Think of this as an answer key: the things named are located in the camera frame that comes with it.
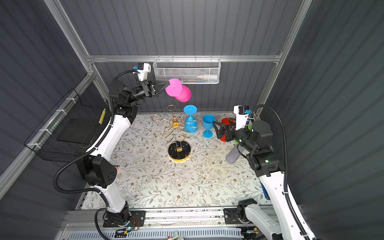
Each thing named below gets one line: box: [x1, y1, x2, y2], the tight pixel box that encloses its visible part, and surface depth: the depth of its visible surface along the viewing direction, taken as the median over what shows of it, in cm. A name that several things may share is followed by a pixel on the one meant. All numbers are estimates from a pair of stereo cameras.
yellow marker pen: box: [98, 108, 106, 125], surface depth 84 cm
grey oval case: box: [225, 144, 245, 164], surface depth 95 cm
